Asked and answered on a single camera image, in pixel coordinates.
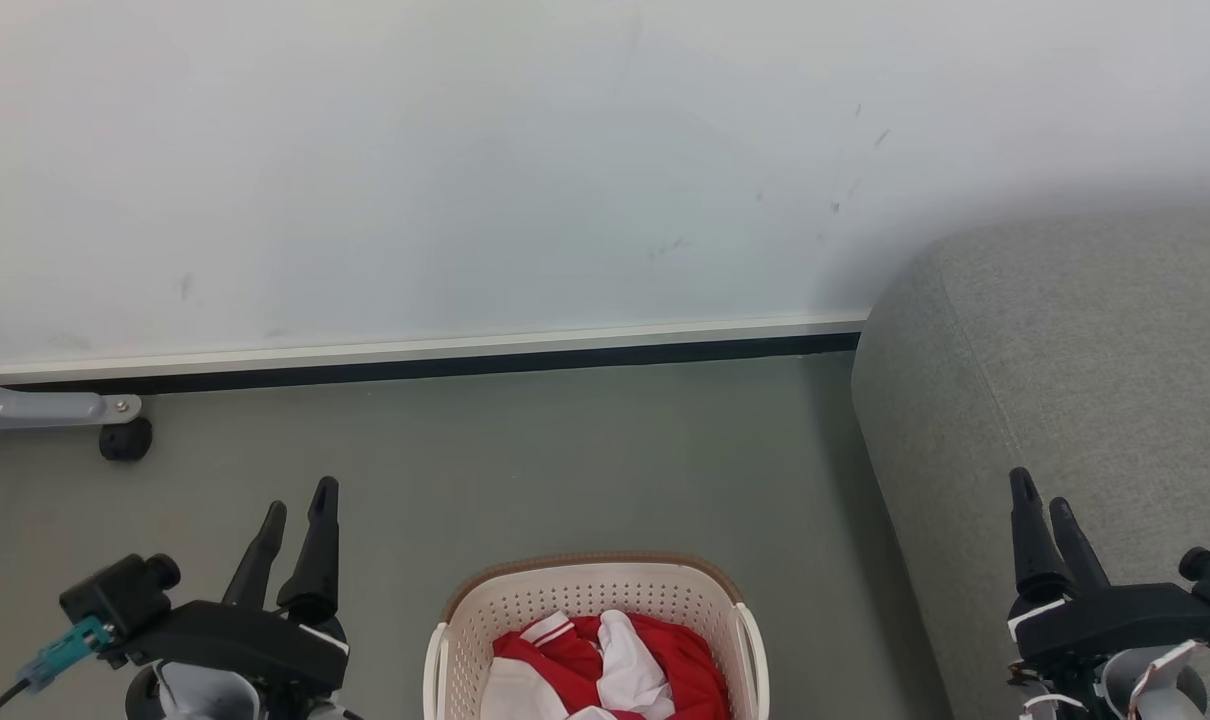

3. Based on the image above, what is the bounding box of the red and white garment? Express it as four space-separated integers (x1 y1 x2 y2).
480 610 732 720

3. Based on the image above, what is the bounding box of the grey fabric sofa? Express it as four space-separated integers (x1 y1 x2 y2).
851 205 1210 720

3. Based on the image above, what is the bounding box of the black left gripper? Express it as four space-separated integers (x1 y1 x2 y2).
115 477 351 693

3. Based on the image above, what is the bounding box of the black caster wheel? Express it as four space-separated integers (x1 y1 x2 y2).
99 417 153 463

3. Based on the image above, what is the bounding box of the grey metal stand leg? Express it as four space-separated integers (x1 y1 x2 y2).
0 365 143 437

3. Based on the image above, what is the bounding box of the white and black baseboard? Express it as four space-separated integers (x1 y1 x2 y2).
0 312 871 394

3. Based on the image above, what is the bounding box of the teal left camera connector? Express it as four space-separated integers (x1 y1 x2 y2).
20 617 114 691

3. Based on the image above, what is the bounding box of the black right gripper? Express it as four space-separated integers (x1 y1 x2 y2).
1007 467 1210 666

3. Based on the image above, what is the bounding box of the beige plastic laundry basket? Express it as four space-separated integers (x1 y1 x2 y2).
423 552 769 720

